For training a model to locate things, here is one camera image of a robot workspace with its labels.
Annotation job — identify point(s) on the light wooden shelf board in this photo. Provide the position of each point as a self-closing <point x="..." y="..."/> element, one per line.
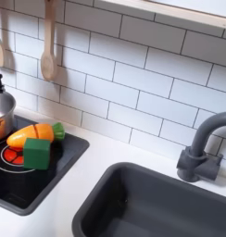
<point x="167" y="14"/>

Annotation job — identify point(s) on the dark grey sink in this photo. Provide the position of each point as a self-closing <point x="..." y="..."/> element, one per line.
<point x="142" y="209"/>

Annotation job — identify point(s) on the dark grey tap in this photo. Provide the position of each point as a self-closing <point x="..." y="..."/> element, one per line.
<point x="195" y="163"/>

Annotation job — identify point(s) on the green block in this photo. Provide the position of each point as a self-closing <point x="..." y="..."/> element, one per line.
<point x="36" y="154"/>

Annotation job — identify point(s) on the orange toy carrot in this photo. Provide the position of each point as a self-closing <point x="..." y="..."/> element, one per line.
<point x="28" y="134"/>

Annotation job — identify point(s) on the black stove top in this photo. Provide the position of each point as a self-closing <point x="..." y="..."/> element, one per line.
<point x="56" y="160"/>

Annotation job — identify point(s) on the steel pot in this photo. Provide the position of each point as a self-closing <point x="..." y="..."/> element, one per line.
<point x="6" y="114"/>

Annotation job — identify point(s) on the wooden spoon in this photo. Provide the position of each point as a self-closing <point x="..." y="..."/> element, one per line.
<point x="48" y="61"/>

